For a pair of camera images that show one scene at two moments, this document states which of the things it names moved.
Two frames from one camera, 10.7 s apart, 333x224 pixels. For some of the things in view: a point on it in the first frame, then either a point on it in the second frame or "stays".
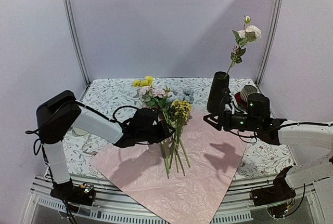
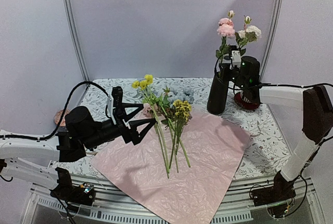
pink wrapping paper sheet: x=140 y=169 stays
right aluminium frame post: x=279 y=13 stays
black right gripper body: x=252 y=124 -> x=240 y=81
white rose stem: x=251 y=33 stays
